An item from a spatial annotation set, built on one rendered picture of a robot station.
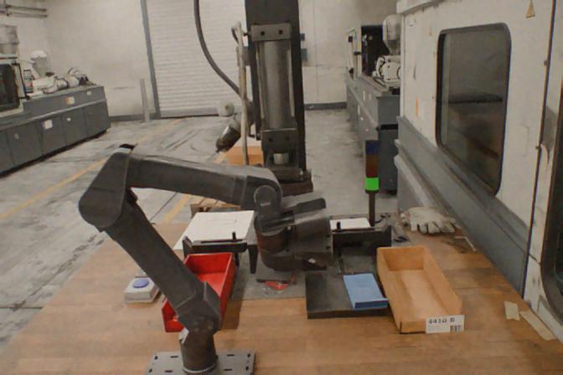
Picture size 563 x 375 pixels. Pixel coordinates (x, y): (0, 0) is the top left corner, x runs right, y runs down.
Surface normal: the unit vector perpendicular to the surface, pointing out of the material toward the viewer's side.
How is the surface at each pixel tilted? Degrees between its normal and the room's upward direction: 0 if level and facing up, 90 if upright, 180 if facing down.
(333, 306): 0
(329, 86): 90
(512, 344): 0
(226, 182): 84
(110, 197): 90
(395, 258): 90
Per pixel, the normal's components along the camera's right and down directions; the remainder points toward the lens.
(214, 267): -0.03, 0.30
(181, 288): 0.10, 0.11
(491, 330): -0.07, -0.95
